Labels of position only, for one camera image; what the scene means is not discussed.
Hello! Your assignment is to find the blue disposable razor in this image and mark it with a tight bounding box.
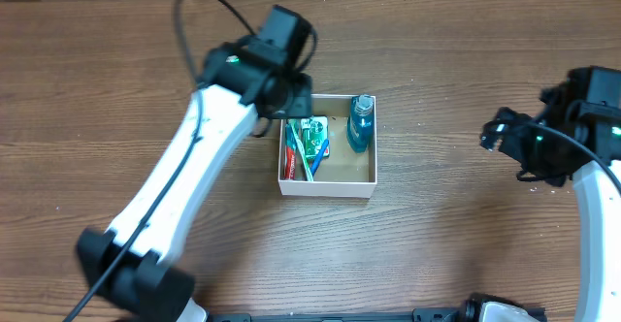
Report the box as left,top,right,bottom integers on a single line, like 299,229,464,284
310,139,330,176

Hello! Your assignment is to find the green toothpaste tube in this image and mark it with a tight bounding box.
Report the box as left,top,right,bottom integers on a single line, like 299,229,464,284
283,123,297,179

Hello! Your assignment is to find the white cardboard box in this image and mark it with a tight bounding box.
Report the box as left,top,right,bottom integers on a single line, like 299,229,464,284
277,94,378,199

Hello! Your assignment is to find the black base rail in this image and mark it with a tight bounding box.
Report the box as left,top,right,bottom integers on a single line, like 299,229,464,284
207,306,481,322

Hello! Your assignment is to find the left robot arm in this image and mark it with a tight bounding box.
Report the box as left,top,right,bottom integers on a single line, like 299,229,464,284
67,5,316,321

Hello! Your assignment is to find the green toothbrush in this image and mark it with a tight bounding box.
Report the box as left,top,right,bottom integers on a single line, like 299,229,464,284
287,119,314,181

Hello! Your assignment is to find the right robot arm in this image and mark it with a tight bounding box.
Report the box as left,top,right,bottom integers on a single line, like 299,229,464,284
479,66,620,321

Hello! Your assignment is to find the blue mouthwash bottle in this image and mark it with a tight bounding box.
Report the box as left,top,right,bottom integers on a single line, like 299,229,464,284
346,94,375,153

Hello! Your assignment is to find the green white soap packet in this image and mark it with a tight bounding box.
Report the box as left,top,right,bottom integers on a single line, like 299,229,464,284
300,116,329,160

